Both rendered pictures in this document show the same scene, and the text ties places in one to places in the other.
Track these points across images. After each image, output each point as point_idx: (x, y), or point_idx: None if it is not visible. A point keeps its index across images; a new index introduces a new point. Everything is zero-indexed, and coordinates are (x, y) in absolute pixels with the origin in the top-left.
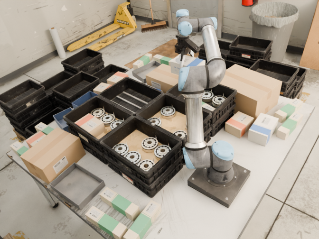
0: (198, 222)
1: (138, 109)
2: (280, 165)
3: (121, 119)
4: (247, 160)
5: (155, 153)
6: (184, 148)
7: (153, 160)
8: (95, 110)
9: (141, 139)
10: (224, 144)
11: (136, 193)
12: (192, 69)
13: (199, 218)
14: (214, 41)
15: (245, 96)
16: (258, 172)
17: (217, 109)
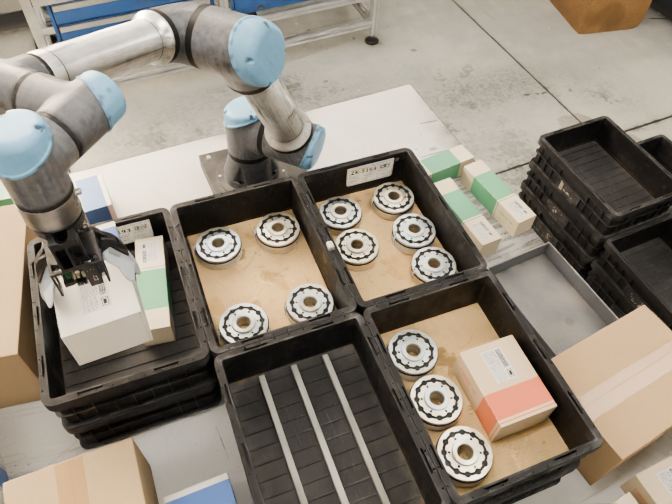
0: (344, 147)
1: (317, 407)
2: (134, 156)
3: None
4: (173, 189)
5: (358, 212)
6: (312, 137)
7: (368, 219)
8: (469, 471)
9: (366, 285)
10: (238, 108)
11: None
12: (240, 14)
13: (338, 150)
14: (91, 33)
15: (26, 234)
16: (180, 163)
17: (145, 211)
